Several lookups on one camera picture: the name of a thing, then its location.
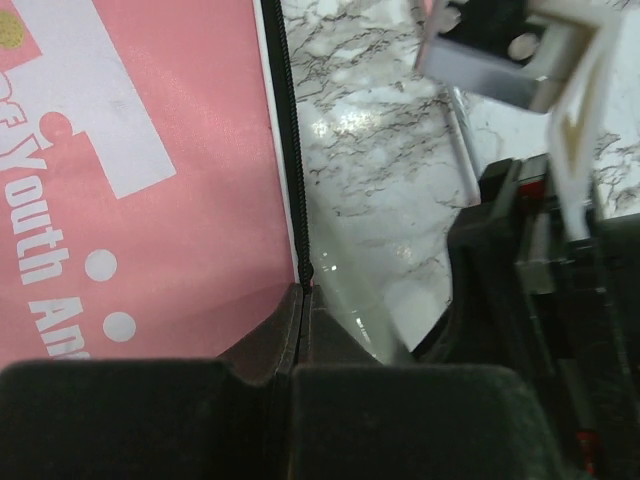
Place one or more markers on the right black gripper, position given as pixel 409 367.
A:
pixel 563 314

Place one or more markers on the pink racket cover bag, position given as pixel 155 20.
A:
pixel 152 192

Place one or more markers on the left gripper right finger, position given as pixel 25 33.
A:
pixel 355 419

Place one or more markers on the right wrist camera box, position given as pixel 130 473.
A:
pixel 546 57

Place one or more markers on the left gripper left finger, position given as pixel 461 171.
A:
pixel 216 418

